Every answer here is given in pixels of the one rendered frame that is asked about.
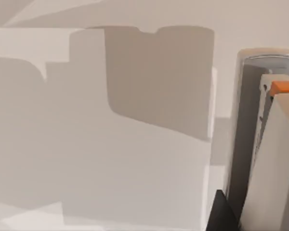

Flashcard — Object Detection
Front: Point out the white and orange stapler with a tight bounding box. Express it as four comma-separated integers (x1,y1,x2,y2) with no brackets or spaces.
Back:
223,47,289,231

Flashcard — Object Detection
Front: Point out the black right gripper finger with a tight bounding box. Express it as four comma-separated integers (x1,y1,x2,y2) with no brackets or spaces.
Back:
205,189,240,231

